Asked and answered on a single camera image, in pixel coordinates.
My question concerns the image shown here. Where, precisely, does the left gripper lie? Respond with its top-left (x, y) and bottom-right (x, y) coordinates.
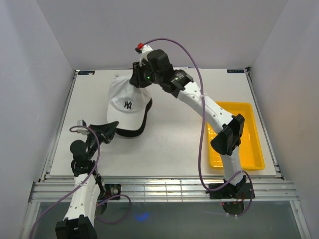
top-left (85, 120), bottom-right (119, 159)

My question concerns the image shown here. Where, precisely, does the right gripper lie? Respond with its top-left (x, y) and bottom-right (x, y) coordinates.
top-left (129, 59), bottom-right (161, 89)

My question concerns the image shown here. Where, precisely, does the black cap white logo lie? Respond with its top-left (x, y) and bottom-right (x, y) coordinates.
top-left (116, 98), bottom-right (153, 138)

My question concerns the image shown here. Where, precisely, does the white baseball cap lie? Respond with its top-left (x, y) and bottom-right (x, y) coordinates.
top-left (107, 76), bottom-right (152, 130)

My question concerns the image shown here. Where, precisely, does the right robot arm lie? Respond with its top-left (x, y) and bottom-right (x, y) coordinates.
top-left (130, 45), bottom-right (247, 198)

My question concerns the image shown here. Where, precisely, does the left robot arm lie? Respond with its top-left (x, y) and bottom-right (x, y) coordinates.
top-left (55, 120), bottom-right (119, 239)

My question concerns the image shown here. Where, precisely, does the yellow plastic tray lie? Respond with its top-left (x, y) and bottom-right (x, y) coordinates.
top-left (206, 101), bottom-right (266, 171)

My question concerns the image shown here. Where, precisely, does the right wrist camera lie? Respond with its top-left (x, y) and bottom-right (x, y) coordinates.
top-left (135, 43), bottom-right (153, 66)

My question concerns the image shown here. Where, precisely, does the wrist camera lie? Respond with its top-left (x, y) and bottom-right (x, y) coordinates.
top-left (135, 43), bottom-right (153, 66)
top-left (76, 119), bottom-right (88, 135)

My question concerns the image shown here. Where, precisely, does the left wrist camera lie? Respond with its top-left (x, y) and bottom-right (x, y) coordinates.
top-left (76, 119), bottom-right (88, 135)

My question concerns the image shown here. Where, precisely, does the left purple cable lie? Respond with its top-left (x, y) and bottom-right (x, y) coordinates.
top-left (28, 126), bottom-right (132, 239)

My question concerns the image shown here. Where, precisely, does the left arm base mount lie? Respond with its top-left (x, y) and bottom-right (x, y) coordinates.
top-left (103, 184), bottom-right (122, 199)

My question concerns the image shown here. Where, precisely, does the aluminium front rail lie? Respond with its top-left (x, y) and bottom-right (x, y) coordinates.
top-left (28, 178), bottom-right (299, 203)

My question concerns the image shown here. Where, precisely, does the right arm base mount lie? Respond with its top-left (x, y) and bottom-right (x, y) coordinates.
top-left (206, 183), bottom-right (255, 199)

